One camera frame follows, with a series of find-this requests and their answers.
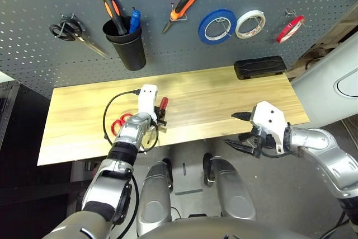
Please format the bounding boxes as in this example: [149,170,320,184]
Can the black handled scissors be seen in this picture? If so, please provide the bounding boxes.
[49,13,109,58]

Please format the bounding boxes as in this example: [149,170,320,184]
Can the silver left robot leg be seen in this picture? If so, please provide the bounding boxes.
[136,158,173,237]

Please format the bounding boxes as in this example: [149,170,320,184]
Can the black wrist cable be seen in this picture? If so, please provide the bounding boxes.
[260,123,291,159]
[102,89,159,154]

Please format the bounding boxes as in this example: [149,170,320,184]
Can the silver right robot leg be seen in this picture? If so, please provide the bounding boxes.
[202,152,257,222]

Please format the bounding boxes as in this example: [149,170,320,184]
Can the red handled scissors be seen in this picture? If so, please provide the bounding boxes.
[110,113,134,136]

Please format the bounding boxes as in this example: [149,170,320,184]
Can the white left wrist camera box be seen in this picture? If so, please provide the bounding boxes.
[136,84,159,121]

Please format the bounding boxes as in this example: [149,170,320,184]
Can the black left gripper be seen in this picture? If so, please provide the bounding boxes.
[153,104,168,127]

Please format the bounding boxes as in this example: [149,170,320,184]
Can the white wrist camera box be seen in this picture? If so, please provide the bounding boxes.
[249,101,288,154]
[136,84,159,121]

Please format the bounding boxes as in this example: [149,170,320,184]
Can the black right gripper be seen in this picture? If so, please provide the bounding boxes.
[223,111,277,159]

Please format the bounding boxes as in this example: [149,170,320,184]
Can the wire loop pegboard holder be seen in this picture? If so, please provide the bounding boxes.
[169,1,189,23]

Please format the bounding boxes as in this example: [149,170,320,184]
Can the blue handled screwdriver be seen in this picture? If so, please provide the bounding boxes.
[129,8,142,34]

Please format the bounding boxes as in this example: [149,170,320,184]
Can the grey robot torso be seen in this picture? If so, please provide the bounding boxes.
[41,210,358,239]

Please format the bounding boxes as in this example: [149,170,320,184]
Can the blue tape roll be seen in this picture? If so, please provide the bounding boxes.
[197,8,238,45]

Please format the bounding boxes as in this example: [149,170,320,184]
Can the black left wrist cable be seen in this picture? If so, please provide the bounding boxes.
[102,89,159,154]

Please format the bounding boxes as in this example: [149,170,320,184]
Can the orange black screwdriver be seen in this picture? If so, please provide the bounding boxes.
[102,0,128,36]

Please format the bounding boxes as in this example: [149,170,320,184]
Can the red tape roll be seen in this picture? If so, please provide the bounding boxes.
[276,15,306,44]

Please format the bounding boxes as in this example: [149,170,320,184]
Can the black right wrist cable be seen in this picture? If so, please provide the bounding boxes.
[260,123,291,159]

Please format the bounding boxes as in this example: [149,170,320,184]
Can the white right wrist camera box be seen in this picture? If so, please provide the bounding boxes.
[249,101,288,154]

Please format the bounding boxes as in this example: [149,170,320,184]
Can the black plastic tool case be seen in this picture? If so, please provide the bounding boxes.
[233,55,288,81]

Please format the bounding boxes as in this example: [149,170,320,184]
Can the silver robot leg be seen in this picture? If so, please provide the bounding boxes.
[136,158,173,237]
[202,152,257,222]

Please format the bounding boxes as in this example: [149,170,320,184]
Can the black plastic cup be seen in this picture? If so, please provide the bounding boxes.
[102,16,147,71]

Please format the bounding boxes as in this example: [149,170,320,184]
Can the white metal shelf rack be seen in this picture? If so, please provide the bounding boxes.
[285,1,358,80]

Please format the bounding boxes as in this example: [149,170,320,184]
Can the white tape roll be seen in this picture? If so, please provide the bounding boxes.
[234,10,266,40]

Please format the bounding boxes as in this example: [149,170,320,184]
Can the black cabinet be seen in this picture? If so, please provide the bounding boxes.
[0,81,73,239]

